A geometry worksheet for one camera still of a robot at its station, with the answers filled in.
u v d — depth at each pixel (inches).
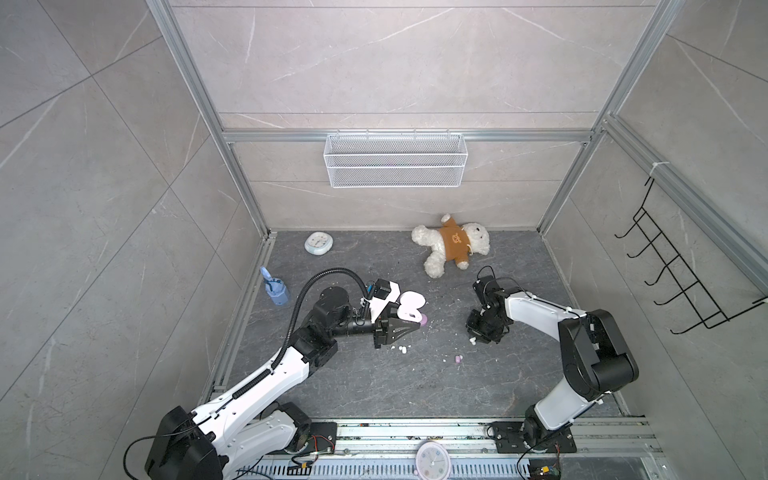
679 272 26.6
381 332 22.9
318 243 44.8
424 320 36.6
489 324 30.7
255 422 22.3
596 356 18.2
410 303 25.3
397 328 23.8
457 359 33.8
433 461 27.0
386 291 22.2
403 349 34.6
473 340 35.1
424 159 39.4
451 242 42.0
